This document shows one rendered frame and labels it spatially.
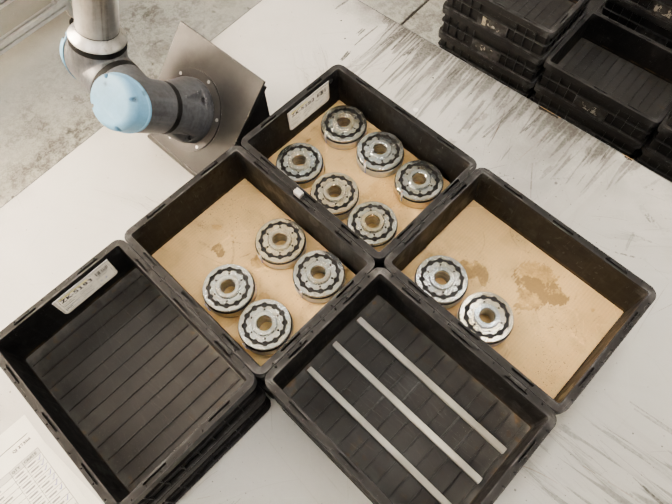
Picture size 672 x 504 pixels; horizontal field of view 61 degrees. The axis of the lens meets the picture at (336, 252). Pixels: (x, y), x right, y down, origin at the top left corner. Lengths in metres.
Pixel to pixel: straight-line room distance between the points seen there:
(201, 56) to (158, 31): 1.51
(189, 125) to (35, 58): 1.74
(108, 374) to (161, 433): 0.16
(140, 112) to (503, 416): 0.91
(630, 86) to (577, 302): 1.15
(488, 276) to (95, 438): 0.80
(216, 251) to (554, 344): 0.69
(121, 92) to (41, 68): 1.73
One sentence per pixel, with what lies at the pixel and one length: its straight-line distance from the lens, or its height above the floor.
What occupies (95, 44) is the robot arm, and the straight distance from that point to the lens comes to 1.32.
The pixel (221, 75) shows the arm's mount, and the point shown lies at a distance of 1.38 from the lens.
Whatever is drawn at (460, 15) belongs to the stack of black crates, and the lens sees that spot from 2.13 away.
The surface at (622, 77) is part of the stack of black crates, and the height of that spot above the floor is 0.38.
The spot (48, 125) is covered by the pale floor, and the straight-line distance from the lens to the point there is 2.74.
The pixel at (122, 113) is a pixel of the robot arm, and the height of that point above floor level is 0.99.
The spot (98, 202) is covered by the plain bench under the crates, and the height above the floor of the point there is 0.70.
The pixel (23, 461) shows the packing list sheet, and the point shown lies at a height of 0.70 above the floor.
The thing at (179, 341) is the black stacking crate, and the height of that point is 0.83.
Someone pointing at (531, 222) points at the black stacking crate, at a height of 0.89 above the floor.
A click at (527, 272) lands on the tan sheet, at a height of 0.83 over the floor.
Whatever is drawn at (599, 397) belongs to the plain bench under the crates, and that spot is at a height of 0.70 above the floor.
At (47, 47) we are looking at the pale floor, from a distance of 3.05.
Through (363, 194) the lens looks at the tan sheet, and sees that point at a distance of 1.25.
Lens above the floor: 1.89
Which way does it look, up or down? 64 degrees down
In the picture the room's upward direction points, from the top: 4 degrees counter-clockwise
